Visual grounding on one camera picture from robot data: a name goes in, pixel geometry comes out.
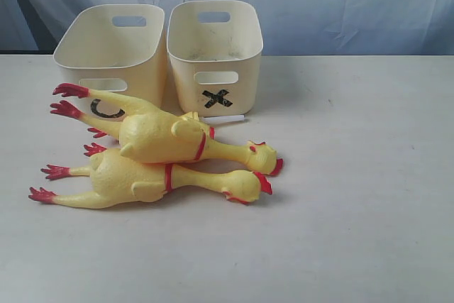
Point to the cream bin marked O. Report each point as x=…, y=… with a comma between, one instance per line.
x=118, y=48

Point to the cream bin marked X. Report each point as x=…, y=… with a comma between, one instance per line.
x=214, y=48

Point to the yellow rubber chicken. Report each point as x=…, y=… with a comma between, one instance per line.
x=116, y=180
x=148, y=134

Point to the headless yellow chicken body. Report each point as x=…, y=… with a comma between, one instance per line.
x=94, y=148

